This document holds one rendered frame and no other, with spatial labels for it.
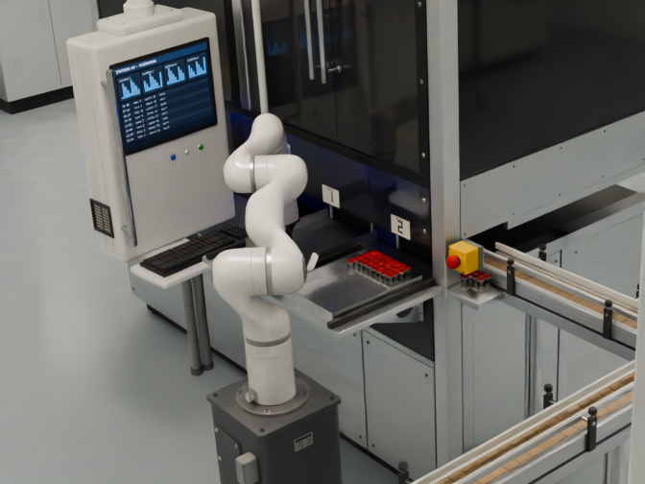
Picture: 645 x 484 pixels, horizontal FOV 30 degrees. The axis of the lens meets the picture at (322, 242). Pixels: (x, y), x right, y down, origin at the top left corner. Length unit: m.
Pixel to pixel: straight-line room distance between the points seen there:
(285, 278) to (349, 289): 0.71
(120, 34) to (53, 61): 4.54
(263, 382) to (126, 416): 1.76
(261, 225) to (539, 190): 1.06
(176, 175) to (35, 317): 1.68
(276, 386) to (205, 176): 1.31
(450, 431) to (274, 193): 1.11
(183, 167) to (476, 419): 1.29
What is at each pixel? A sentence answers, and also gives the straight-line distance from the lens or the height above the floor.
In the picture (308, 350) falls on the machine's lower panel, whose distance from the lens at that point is 4.33.
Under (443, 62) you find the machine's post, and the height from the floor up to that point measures 1.57.
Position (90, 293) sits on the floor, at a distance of 5.74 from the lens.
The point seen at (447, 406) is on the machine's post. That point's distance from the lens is 3.80.
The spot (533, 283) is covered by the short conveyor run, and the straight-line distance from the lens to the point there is 3.51.
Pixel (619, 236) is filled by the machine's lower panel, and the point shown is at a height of 0.78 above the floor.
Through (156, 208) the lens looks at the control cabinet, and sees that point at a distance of 4.10.
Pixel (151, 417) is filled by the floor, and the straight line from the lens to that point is 4.74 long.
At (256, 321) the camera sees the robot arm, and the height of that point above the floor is 1.12.
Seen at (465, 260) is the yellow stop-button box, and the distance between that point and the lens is 3.47.
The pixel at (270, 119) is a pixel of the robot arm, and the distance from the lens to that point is 3.33.
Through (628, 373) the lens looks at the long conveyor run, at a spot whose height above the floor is 0.93.
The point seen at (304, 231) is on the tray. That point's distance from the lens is 3.99.
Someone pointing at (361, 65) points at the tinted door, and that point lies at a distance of 3.61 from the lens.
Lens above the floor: 2.54
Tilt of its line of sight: 25 degrees down
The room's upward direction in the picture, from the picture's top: 4 degrees counter-clockwise
